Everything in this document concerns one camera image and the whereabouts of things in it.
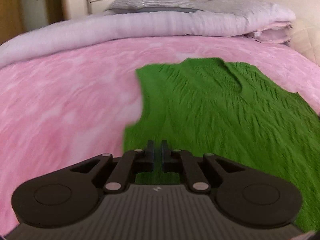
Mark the lilac striped quilt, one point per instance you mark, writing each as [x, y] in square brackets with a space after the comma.
[112, 27]

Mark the lilac pillow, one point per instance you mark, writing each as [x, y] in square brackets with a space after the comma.
[237, 5]

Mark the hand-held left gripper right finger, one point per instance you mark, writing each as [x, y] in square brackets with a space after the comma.
[165, 156]

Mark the green knitted sweater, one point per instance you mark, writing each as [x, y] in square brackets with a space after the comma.
[212, 110]

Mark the grey-blue striped pillow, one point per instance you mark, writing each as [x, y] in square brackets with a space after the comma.
[150, 3]

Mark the pink floral blanket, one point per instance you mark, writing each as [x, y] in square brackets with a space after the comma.
[70, 92]

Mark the pink pillow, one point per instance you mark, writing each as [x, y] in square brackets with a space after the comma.
[270, 33]

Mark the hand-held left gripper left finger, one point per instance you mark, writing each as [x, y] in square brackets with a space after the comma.
[151, 156]

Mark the wooden door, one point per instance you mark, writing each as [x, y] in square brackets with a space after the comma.
[20, 5]

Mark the white quilted cushion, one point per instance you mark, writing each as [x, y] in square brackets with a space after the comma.
[306, 42]

